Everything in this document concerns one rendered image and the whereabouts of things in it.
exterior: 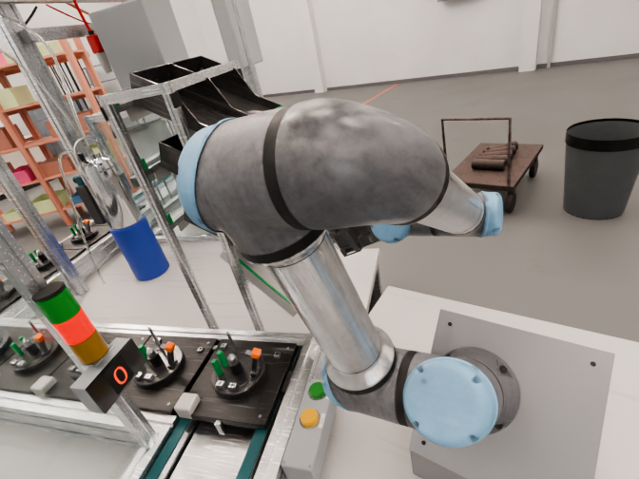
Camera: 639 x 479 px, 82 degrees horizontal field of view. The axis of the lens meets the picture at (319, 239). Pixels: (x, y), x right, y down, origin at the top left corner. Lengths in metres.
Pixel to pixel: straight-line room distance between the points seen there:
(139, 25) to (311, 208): 1.75
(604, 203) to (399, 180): 3.20
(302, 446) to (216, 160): 0.67
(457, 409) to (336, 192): 0.38
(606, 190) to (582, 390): 2.72
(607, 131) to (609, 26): 5.92
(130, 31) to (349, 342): 1.76
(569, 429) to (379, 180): 0.60
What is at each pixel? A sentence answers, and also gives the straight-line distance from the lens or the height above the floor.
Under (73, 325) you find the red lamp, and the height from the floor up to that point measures 1.35.
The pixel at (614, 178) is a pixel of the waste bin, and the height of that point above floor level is 0.36.
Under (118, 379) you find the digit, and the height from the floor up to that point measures 1.20.
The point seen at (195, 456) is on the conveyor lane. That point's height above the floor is 0.92.
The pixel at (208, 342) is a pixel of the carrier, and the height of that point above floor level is 0.97.
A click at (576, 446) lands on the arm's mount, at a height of 1.04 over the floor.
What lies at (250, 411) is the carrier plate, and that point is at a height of 0.97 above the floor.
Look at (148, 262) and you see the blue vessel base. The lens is 1.81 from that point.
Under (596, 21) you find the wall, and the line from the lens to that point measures 9.52.
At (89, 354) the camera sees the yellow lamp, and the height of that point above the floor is 1.28.
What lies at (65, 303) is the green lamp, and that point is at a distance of 0.75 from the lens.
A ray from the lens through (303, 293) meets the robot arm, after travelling 0.44.
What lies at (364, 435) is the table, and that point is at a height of 0.86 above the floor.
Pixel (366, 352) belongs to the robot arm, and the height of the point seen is 1.29.
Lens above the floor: 1.70
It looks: 30 degrees down
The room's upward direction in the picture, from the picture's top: 13 degrees counter-clockwise
